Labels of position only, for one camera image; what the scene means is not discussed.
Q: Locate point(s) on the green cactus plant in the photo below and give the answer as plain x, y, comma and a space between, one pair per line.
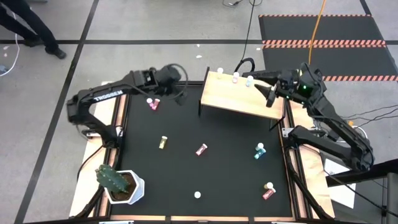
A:
112, 180

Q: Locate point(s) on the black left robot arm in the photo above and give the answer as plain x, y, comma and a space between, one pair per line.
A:
102, 95

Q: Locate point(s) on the silver mounting plate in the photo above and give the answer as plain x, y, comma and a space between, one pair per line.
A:
287, 132

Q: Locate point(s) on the red pill bottle white cap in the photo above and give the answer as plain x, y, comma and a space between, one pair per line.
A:
268, 194
201, 150
156, 103

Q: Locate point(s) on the white hexagonal plant pot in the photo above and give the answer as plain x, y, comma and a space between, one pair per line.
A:
138, 189

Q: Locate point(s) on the white paper sheet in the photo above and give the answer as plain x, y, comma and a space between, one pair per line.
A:
340, 193

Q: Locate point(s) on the yellow pill bottle white cap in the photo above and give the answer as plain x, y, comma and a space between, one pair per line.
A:
269, 185
220, 71
163, 143

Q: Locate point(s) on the black aluminium rig frame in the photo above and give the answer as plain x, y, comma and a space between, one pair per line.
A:
289, 186

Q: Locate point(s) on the black silver clamp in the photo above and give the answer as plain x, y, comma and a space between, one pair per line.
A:
90, 133

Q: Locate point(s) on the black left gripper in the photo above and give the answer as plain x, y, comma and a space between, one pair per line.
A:
168, 79

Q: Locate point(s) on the black hazard-striped floor mat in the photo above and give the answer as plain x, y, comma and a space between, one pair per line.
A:
342, 28

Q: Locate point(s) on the black bar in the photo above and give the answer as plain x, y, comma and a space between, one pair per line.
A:
373, 171

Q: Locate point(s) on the wooden shelf black metal frame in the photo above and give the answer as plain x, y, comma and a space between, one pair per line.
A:
236, 99

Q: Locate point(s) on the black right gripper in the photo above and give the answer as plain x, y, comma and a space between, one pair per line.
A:
284, 85

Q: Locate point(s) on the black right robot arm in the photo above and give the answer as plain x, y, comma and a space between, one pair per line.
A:
335, 124

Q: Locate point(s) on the orange connector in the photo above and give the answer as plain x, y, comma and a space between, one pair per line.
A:
350, 123

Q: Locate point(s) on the blue pill bottle white cap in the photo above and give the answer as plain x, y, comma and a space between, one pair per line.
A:
259, 153
249, 81
260, 145

